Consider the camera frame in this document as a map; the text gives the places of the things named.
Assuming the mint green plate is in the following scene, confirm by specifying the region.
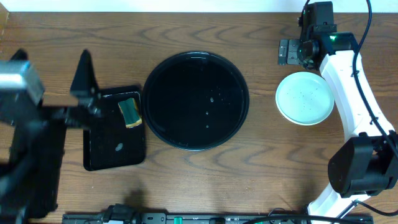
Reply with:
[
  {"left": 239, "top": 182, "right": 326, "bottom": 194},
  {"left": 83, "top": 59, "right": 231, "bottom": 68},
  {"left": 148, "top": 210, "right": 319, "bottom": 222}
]
[{"left": 275, "top": 72, "right": 335, "bottom": 126}]

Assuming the yellow green sponge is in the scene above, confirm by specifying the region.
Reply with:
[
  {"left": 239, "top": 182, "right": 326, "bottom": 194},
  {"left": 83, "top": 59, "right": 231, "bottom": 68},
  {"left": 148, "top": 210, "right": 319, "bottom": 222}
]
[{"left": 118, "top": 98, "right": 142, "bottom": 128}]

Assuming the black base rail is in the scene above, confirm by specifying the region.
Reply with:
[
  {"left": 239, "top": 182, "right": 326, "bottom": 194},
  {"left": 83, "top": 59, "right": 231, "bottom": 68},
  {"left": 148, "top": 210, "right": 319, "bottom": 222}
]
[{"left": 62, "top": 204, "right": 374, "bottom": 224}]

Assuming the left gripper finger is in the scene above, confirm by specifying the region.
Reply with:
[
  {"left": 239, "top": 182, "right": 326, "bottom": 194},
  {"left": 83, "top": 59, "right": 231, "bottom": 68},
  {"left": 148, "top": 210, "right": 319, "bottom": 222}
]
[
  {"left": 70, "top": 49, "right": 99, "bottom": 98},
  {"left": 11, "top": 49, "right": 28, "bottom": 60}
]

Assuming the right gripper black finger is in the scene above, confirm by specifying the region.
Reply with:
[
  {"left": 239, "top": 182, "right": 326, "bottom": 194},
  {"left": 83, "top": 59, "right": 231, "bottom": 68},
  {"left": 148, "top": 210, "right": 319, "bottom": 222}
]
[
  {"left": 287, "top": 39, "right": 301, "bottom": 65},
  {"left": 278, "top": 39, "right": 289, "bottom": 65}
]

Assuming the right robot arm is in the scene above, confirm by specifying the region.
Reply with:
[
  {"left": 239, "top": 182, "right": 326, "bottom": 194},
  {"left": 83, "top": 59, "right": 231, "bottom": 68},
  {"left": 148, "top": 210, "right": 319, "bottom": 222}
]
[{"left": 275, "top": 32, "right": 397, "bottom": 218}]

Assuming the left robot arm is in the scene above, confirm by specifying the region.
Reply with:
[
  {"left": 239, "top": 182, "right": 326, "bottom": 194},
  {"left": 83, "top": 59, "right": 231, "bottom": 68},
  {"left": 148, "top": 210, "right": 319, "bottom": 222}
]
[{"left": 1, "top": 49, "right": 102, "bottom": 223}]

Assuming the black rectangular water tray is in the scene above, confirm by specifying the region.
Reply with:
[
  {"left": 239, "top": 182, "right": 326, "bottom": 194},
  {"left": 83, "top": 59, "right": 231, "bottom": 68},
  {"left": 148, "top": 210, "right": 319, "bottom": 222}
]
[{"left": 83, "top": 85, "right": 146, "bottom": 171}]

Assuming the round black tray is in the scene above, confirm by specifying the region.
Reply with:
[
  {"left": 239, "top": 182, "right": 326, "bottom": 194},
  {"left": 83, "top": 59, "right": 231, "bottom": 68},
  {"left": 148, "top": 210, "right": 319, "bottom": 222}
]
[{"left": 142, "top": 51, "right": 249, "bottom": 151}]

